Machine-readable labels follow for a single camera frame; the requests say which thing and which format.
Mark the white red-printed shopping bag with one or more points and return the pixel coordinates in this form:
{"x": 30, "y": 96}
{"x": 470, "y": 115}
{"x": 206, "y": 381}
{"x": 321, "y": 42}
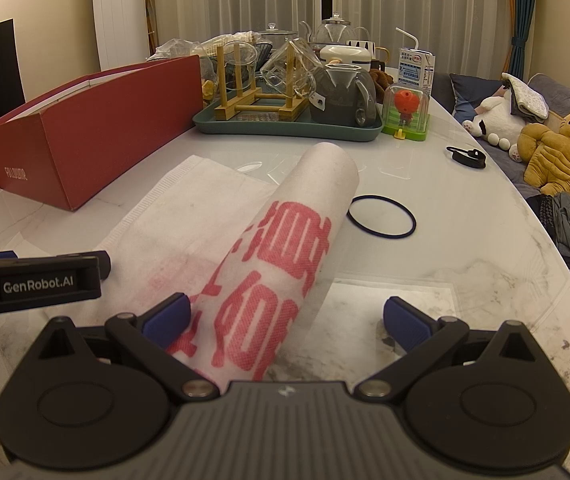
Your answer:
{"x": 290, "y": 220}

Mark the yellow muscular cat plush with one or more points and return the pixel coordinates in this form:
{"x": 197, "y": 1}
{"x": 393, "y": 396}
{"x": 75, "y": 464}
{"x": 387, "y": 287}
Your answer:
{"x": 560, "y": 160}

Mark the glass pot with lid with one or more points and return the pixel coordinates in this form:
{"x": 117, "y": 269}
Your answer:
{"x": 275, "y": 37}

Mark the blue curtain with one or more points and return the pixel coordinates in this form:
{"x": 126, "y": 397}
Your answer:
{"x": 522, "y": 20}

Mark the bagged paper cup stack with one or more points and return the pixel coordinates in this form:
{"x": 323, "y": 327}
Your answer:
{"x": 230, "y": 40}

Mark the glass cup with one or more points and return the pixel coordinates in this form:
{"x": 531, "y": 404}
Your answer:
{"x": 242, "y": 60}
{"x": 290, "y": 65}

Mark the milk carton with straw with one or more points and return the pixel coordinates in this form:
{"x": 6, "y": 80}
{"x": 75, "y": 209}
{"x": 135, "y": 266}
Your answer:
{"x": 415, "y": 72}

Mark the glass teapot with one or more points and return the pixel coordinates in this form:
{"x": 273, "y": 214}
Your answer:
{"x": 337, "y": 30}

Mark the green tray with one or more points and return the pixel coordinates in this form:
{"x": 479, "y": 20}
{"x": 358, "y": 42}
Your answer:
{"x": 290, "y": 130}

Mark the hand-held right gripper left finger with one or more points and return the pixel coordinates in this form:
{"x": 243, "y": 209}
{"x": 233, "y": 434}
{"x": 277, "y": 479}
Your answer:
{"x": 167, "y": 320}

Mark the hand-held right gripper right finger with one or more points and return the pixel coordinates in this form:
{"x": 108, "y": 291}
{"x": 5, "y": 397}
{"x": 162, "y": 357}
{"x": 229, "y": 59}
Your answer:
{"x": 405, "y": 325}

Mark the striped mug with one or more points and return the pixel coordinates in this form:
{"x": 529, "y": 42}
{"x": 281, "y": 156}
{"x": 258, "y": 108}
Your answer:
{"x": 360, "y": 46}

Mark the grey glass pitcher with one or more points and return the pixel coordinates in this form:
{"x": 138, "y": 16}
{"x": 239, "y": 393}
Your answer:
{"x": 337, "y": 105}

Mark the white standing air conditioner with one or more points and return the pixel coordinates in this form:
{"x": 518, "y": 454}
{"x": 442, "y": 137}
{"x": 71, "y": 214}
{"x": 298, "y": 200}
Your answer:
{"x": 120, "y": 15}

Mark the white quilted cloth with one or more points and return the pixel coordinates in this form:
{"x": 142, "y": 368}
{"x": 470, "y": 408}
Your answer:
{"x": 530, "y": 100}

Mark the white lidded jar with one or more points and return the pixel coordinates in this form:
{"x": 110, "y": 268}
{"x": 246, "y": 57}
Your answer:
{"x": 345, "y": 55}

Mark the navy cushion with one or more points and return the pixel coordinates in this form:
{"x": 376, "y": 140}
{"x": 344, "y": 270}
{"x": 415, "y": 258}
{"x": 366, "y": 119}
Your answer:
{"x": 470, "y": 92}

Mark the grey sofa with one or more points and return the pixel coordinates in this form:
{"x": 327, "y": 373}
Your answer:
{"x": 560, "y": 87}

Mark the black rubber band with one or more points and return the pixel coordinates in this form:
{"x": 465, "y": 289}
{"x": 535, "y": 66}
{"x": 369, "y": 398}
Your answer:
{"x": 348, "y": 216}

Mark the white dog plush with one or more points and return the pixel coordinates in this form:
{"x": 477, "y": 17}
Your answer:
{"x": 490, "y": 115}

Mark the red cardboard box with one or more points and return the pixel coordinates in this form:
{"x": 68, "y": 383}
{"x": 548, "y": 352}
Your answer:
{"x": 90, "y": 135}

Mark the brown plush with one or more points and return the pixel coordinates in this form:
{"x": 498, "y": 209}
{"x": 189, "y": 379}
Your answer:
{"x": 382, "y": 80}

